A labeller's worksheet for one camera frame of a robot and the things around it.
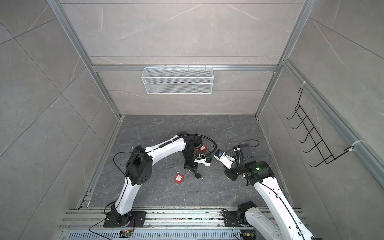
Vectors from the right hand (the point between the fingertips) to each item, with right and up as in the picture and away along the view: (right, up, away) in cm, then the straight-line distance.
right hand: (227, 163), depth 76 cm
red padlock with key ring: (-26, -12, +10) cm, 30 cm away
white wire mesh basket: (-28, +51, +25) cm, 63 cm away
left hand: (-16, -5, +9) cm, 19 cm away
